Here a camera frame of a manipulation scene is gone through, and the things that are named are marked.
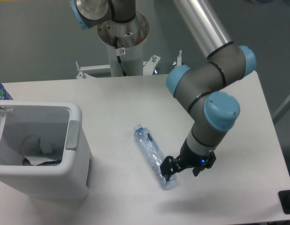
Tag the clear crushed plastic bottle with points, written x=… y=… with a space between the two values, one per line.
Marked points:
x=153 y=155

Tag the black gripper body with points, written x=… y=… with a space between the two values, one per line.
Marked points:
x=186 y=157

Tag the white frame at right edge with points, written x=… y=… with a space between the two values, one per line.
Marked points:
x=281 y=110

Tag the black device at table corner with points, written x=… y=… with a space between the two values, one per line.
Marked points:
x=284 y=196

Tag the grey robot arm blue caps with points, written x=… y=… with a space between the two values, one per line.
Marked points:
x=199 y=91

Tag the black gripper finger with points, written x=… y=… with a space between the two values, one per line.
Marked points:
x=169 y=167
x=203 y=162

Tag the blue labelled bottle at edge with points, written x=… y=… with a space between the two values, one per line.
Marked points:
x=4 y=95

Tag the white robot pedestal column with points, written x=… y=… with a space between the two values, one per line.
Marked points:
x=125 y=41

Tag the white plastic trash can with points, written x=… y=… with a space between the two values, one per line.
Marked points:
x=61 y=124

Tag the white metal base frame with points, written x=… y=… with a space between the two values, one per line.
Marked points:
x=131 y=68

